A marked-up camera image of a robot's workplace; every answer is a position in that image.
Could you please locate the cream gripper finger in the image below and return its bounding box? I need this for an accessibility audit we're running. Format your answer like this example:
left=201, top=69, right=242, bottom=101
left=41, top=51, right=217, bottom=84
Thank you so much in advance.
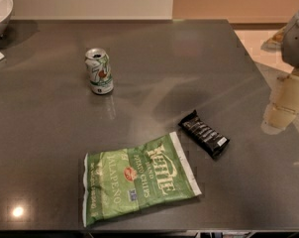
left=261, top=68, right=299, bottom=135

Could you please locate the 7up soda can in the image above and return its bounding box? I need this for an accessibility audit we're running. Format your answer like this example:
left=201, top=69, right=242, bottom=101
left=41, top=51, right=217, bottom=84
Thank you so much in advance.
left=85, top=48, right=114, bottom=95

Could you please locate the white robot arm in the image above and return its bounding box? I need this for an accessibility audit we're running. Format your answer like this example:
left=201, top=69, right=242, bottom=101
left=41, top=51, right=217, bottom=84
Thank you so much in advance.
left=261, top=9, right=299, bottom=135

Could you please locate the green jalapeno chip bag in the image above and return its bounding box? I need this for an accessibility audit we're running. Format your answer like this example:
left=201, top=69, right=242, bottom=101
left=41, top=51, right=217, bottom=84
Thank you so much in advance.
left=82, top=132, right=201, bottom=226

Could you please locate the black snack bar wrapper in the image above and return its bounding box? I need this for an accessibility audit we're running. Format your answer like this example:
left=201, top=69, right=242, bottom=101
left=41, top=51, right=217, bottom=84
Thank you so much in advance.
left=178, top=110, right=230, bottom=160

